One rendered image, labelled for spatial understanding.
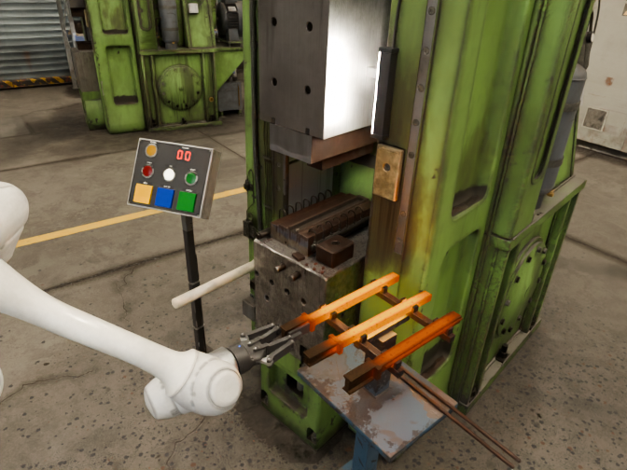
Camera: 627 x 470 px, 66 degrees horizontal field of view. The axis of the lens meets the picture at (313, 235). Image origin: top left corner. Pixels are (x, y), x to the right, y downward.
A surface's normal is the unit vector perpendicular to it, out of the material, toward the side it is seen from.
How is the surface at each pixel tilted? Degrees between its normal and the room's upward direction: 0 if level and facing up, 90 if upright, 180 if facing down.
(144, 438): 0
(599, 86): 90
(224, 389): 59
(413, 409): 0
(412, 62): 90
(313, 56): 90
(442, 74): 90
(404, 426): 0
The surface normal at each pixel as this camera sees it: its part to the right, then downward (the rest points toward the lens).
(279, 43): -0.68, 0.33
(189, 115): 0.49, 0.43
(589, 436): 0.04, -0.88
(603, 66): -0.82, 0.25
